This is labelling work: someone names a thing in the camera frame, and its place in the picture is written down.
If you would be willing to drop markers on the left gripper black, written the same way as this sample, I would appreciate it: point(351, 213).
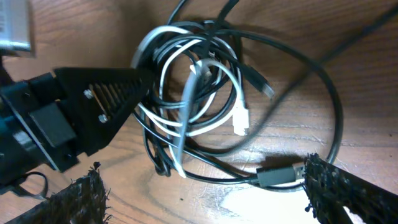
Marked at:
point(53, 118)

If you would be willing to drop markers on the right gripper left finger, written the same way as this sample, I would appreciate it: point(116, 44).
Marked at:
point(83, 201)

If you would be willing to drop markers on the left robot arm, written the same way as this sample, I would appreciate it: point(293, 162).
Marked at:
point(53, 118)

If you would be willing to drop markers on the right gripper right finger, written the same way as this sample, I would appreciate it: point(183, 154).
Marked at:
point(330, 190)

